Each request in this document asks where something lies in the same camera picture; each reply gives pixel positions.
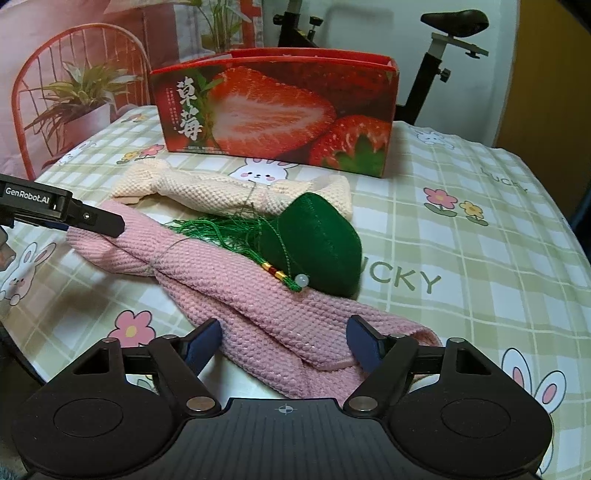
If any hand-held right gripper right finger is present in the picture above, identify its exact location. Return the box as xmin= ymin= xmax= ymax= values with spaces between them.
xmin=344 ymin=315 xmax=509 ymax=413

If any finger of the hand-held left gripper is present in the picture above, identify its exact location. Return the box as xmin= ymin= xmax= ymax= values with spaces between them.
xmin=69 ymin=198 xmax=126 ymax=238

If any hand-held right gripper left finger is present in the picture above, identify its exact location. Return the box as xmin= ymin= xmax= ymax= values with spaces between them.
xmin=46 ymin=318 xmax=223 ymax=413

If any pink knitted scarf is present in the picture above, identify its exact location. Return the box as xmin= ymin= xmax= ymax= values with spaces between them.
xmin=66 ymin=199 xmax=444 ymax=401

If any red strawberry print box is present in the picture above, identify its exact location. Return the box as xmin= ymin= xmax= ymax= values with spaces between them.
xmin=148 ymin=48 xmax=399 ymax=180

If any person's left hand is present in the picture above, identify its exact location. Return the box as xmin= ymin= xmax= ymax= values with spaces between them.
xmin=0 ymin=228 xmax=14 ymax=273

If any cream knitted cloth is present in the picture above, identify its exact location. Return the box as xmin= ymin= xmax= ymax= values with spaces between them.
xmin=111 ymin=159 xmax=355 ymax=221

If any green tasselled sachet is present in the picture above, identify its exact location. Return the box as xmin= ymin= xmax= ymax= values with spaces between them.
xmin=164 ymin=191 xmax=363 ymax=298

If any checked bunny print tablecloth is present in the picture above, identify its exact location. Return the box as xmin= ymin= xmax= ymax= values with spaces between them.
xmin=0 ymin=105 xmax=591 ymax=480

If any wooden door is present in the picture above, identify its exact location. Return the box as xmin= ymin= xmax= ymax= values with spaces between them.
xmin=490 ymin=69 xmax=555 ymax=160

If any black exercise bike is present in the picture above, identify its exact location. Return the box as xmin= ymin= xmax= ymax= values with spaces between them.
xmin=272 ymin=0 xmax=490 ymax=126

